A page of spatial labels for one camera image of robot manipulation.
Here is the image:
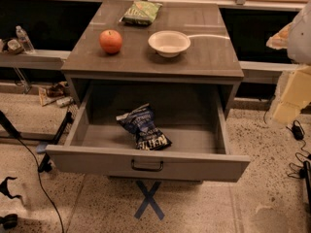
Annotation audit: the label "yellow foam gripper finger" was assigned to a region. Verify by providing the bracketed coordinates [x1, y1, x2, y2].
[266, 23, 292, 50]
[272, 65, 311, 124]

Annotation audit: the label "blue chip bag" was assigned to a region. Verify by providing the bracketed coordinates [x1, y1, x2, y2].
[116, 104, 172, 150]

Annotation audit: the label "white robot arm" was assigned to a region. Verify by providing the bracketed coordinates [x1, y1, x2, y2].
[266, 1, 311, 124]

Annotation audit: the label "grey cabinet counter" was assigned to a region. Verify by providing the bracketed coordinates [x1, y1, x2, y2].
[60, 0, 245, 106]

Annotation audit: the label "open grey drawer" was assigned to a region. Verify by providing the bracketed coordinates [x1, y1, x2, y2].
[47, 83, 250, 182]

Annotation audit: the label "green chip bag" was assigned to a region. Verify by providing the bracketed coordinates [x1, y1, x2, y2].
[121, 1, 162, 26]

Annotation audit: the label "white bowl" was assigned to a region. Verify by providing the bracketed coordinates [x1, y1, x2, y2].
[148, 30, 190, 58]

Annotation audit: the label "red apple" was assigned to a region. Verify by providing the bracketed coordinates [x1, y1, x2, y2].
[99, 29, 122, 54]

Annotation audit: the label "blue tape cross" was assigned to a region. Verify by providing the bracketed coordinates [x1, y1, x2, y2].
[134, 181, 164, 220]

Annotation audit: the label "crumpled wrappers on floor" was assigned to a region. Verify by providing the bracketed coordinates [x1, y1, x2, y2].
[38, 82, 74, 108]

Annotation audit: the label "clear water bottle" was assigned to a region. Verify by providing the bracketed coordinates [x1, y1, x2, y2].
[16, 25, 35, 54]

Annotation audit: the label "black stand leg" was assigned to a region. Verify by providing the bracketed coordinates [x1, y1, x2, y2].
[36, 112, 73, 173]

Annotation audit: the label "small jar on ledge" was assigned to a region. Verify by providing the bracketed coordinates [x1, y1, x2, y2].
[2, 38, 23, 54]

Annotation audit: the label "black drawer handle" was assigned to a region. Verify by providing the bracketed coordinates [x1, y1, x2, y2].
[131, 159, 164, 172]

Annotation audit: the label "black floor cable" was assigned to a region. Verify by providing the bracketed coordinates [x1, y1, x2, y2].
[0, 110, 66, 233]

